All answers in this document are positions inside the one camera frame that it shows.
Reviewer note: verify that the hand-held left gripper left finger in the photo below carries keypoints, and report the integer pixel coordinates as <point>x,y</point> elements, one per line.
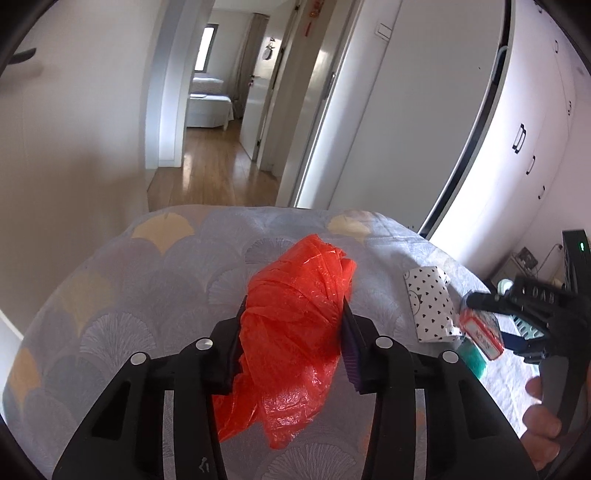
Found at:
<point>226,355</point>

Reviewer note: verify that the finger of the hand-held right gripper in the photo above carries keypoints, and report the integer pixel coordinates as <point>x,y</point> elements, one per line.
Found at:
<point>489,302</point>
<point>511,341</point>

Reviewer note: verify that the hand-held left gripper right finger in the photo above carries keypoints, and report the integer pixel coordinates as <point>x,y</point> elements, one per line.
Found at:
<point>352,364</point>

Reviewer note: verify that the red and white packet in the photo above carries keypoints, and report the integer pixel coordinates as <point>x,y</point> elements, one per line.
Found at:
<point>482,332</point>

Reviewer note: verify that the red plastic bag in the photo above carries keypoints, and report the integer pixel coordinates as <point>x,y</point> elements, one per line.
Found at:
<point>291,314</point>

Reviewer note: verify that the person's right hand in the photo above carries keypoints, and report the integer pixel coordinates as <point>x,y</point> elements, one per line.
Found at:
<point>540,429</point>

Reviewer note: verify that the white nightstand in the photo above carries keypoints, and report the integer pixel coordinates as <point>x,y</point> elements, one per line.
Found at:
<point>510,272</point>

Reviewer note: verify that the green crumpled wrapper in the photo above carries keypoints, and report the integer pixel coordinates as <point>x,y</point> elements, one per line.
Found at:
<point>473,362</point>

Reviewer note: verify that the polka dot tissue pack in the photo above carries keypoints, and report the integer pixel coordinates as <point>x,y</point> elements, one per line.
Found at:
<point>429,304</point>

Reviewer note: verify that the white wardrobe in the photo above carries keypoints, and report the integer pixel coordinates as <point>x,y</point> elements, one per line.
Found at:
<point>508,184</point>

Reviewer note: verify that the white hallway door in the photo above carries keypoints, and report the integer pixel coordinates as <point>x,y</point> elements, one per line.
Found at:
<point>256,124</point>

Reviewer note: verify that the white bed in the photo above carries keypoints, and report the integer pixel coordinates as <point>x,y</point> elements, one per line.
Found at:
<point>207,110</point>

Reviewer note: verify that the beige curtain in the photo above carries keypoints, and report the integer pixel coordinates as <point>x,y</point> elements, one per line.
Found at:
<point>249,55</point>

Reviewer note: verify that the dark framed window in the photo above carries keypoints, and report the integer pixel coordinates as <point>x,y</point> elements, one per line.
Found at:
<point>205,48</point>

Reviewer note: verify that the red hanging door ornament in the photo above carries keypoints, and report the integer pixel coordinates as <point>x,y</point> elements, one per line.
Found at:
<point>314,18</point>

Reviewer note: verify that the white wall switch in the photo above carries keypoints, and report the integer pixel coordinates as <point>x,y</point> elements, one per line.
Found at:
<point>383,30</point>

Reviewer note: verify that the hanging wall ornament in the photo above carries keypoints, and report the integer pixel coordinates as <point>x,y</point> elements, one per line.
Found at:
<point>268,50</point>

